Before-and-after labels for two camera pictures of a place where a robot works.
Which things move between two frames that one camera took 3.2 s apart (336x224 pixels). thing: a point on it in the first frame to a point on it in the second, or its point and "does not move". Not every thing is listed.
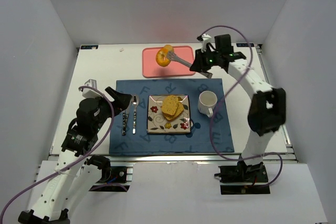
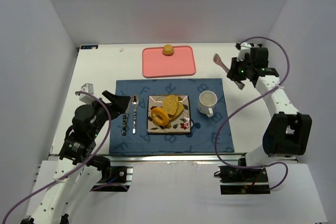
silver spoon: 135,99 does not move
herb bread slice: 169,104 does not move
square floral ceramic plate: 157,123 does not move
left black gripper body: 113,100 does not move
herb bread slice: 179,110 does not move
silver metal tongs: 171,56 to 218,60
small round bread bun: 169,47 does not move
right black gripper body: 200,61 to 233,69
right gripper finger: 199,64 to 234,70
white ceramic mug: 207,100 does not move
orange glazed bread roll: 161,58 to 159,116
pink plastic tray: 151,68 does not move
